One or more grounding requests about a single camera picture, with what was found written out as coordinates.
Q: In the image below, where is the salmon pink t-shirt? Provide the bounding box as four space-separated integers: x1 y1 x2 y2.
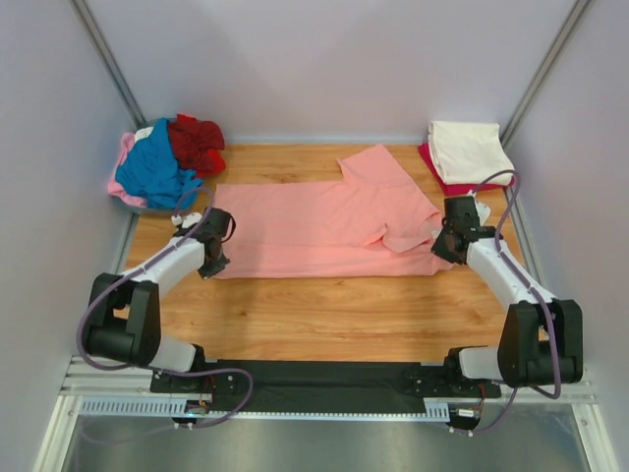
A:
215 146 452 279

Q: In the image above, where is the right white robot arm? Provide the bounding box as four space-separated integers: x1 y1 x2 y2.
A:
431 195 583 399

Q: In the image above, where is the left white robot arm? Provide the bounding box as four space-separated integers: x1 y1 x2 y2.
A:
76 208 236 394

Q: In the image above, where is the folded magenta t-shirt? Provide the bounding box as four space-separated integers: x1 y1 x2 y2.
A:
418 143 515 197

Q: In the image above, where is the folded white t-shirt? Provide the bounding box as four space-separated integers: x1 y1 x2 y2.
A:
428 121 514 186

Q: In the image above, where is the dark red t-shirt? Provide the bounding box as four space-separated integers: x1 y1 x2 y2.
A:
167 114 227 178

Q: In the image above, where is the blue t-shirt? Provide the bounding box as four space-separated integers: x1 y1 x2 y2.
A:
115 118 202 210

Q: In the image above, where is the white t-shirt in basket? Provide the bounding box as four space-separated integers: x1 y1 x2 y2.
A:
134 126 153 142

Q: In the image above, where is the light pink t-shirt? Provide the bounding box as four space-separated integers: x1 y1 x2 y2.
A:
106 131 148 208

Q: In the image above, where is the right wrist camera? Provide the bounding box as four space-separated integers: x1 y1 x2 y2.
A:
474 197 491 226

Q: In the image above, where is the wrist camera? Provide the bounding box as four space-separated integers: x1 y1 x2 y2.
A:
171 212 202 229
474 197 491 226

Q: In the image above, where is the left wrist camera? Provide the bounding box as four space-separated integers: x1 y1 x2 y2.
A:
171 212 202 229

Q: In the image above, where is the right corner aluminium post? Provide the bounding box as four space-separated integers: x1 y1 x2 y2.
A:
500 0 596 148

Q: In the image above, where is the corner aluminium post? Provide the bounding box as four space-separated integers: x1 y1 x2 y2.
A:
69 0 146 128
500 0 596 148

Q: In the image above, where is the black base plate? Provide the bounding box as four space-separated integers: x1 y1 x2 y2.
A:
149 360 501 414

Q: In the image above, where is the white slotted cable duct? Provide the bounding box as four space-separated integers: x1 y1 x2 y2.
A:
80 396 450 423

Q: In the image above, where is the aluminium frame rail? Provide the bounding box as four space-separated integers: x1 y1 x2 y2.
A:
59 356 597 404

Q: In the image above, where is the left corner aluminium post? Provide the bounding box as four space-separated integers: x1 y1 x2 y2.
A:
69 0 146 128

